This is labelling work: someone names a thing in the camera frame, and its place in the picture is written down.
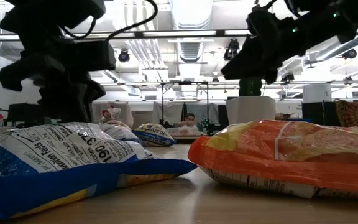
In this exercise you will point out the dark green background robot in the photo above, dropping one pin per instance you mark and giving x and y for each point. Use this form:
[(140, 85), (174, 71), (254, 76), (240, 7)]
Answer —
[(208, 126)]

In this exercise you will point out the person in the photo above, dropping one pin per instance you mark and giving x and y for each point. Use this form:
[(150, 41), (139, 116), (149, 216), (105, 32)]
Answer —
[(190, 118)]

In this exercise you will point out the blue ramen packet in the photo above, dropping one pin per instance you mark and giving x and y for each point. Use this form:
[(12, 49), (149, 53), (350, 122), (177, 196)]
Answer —
[(154, 135), (73, 174)]

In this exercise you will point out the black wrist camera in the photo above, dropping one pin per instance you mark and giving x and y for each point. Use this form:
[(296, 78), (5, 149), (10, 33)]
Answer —
[(89, 56), (263, 20)]

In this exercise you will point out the black light bar frame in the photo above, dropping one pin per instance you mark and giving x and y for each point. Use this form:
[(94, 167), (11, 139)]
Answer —
[(139, 34)]

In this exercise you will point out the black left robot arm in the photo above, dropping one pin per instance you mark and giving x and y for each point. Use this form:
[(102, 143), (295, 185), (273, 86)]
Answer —
[(42, 18)]

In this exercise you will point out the black background rig frame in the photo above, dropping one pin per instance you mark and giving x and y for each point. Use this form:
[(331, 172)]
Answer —
[(162, 102)]

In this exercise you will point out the black aluminium table frame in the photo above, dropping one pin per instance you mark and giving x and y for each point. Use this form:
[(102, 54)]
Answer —
[(183, 140)]

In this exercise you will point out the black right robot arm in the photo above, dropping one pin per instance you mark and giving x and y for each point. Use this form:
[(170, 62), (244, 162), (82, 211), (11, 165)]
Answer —
[(346, 15)]

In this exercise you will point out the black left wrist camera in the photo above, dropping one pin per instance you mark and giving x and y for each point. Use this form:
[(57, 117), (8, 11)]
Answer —
[(89, 56)]

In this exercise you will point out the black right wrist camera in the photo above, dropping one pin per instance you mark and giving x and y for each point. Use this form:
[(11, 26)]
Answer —
[(263, 20)]

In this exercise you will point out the black ceiling spotlight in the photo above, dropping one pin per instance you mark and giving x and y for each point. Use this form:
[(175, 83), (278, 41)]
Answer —
[(287, 77), (350, 53), (123, 56), (231, 49)]

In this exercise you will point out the white hexagonal plant pot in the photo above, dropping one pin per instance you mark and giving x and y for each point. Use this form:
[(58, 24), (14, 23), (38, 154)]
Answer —
[(250, 109)]

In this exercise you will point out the orange ramen packet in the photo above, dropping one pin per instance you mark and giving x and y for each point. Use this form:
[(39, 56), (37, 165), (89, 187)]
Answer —
[(275, 161)]

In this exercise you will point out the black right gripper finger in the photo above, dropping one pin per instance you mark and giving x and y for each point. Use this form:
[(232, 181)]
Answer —
[(244, 62), (272, 76)]

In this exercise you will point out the silver ventilation duct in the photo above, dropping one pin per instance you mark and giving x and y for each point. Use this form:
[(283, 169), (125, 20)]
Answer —
[(191, 53), (337, 49)]

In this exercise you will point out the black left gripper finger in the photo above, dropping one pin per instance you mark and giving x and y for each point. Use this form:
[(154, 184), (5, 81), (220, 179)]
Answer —
[(53, 105), (78, 107)]

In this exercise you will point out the black partition panel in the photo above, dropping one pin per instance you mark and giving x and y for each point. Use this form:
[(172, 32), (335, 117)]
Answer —
[(314, 113)]

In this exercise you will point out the orange patterned tapestry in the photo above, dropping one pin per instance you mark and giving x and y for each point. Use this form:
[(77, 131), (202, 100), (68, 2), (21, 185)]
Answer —
[(350, 118)]

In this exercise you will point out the black background robot arm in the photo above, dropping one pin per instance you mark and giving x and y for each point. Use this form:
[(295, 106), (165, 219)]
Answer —
[(167, 124)]

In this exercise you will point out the white column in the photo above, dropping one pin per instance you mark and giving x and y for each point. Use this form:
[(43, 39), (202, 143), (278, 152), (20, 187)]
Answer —
[(317, 93)]

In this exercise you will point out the grey cloth cover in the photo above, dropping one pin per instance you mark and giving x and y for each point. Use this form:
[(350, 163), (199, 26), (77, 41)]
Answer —
[(172, 112)]

